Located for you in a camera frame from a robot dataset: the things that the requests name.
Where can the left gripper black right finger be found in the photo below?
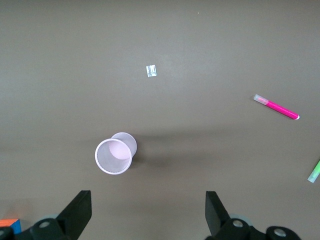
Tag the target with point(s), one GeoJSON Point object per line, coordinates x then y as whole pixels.
{"type": "Point", "coordinates": [216, 215]}

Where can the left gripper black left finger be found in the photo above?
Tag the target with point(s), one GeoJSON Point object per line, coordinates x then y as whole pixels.
{"type": "Point", "coordinates": [75, 215]}

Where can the pink highlighter marker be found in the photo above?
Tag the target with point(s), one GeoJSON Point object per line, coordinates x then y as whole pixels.
{"type": "Point", "coordinates": [280, 108]}

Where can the orange and blue puzzle cube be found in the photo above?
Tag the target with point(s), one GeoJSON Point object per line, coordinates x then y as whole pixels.
{"type": "Point", "coordinates": [11, 224]}

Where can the translucent pink plastic cup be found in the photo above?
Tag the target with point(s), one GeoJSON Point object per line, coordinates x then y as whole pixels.
{"type": "Point", "coordinates": [113, 156]}

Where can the green highlighter marker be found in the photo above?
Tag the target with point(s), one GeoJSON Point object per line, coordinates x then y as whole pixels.
{"type": "Point", "coordinates": [315, 172]}

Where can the small clear tape piece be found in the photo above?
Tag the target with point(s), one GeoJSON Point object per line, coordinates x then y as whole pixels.
{"type": "Point", "coordinates": [151, 71]}

